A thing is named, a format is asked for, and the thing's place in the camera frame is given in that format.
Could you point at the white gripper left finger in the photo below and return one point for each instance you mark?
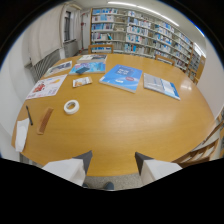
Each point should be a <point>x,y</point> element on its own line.
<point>68,168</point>

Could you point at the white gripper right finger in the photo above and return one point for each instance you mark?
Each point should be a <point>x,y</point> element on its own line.
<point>156,168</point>

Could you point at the brown wooden comb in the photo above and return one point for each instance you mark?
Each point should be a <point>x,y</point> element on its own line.
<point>44,120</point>

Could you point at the wooden chair with slats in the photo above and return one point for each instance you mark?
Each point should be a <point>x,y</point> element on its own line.
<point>200,151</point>

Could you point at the white folded tissue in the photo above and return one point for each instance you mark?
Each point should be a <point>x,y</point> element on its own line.
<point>21,134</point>

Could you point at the white tape roll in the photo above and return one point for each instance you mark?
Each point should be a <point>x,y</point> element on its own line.
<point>71,107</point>

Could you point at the black pen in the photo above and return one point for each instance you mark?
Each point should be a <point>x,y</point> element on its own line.
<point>29,115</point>

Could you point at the grey and blue booklet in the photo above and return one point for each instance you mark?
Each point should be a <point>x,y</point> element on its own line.
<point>161,86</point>

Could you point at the white leaflet with red print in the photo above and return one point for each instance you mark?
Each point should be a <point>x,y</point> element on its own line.
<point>46,87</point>

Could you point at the small orange white card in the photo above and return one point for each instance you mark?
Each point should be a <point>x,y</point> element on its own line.
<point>82,81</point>

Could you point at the blue book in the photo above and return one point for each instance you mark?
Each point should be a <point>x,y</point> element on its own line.
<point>121,77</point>

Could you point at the dark phone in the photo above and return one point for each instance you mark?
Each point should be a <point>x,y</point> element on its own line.
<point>82,70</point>

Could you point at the grey magazine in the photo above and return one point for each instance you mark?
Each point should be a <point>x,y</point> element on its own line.
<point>59,68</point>

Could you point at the light blue magazine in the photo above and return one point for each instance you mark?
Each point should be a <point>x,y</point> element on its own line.
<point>89,68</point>

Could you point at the white radiator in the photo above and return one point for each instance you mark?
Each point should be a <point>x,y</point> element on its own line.
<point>45,63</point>

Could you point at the wooden chair with backrest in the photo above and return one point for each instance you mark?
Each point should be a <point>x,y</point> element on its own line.
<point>164,59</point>
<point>100,48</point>

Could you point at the wooden side shelf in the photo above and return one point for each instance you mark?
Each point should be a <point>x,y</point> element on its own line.
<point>196,65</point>

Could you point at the stack of books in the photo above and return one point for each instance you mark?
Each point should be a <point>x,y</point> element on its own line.
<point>92,58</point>

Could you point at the large white bookshelf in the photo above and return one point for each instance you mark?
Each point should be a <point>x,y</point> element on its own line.
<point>143,35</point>

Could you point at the white curtain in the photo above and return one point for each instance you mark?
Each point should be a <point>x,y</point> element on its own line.
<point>45,31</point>

